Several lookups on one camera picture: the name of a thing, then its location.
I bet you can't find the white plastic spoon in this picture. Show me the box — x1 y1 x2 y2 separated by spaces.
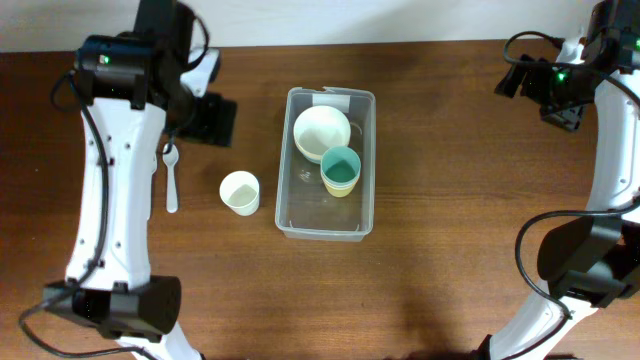
162 143 179 213

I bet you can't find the cream plastic cup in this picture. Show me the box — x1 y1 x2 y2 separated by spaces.
219 171 260 216

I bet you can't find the yellow plastic bowl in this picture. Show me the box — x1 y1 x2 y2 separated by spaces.
295 142 322 164

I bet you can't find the white plastic bowl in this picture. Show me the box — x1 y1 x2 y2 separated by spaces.
293 105 351 156

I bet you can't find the green plastic bowl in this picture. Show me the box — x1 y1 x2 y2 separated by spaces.
301 151 322 164

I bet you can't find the green plastic cup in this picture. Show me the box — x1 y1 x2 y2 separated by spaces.
320 146 361 175

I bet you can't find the yellow plastic cup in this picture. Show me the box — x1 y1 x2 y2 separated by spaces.
323 178 358 198

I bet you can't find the pink plastic cup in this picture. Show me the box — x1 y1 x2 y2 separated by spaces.
321 172 359 189

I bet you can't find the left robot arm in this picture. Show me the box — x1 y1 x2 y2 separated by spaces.
42 0 237 359

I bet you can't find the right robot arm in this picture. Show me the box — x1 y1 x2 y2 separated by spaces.
472 0 639 359

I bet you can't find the clear plastic container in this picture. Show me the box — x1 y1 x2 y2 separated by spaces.
275 87 376 242

